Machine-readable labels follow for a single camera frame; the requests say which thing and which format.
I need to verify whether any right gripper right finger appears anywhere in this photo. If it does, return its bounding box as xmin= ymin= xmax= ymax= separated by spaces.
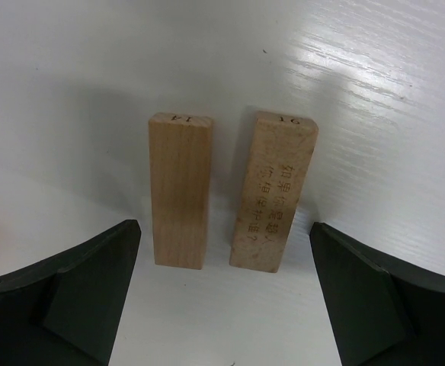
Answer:
xmin=309 ymin=223 xmax=445 ymax=365

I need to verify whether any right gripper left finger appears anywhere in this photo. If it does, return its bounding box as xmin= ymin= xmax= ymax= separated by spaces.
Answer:
xmin=0 ymin=220 xmax=142 ymax=365

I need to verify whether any wood block thin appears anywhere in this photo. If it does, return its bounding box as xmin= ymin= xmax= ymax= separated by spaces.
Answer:
xmin=229 ymin=111 xmax=319 ymax=273

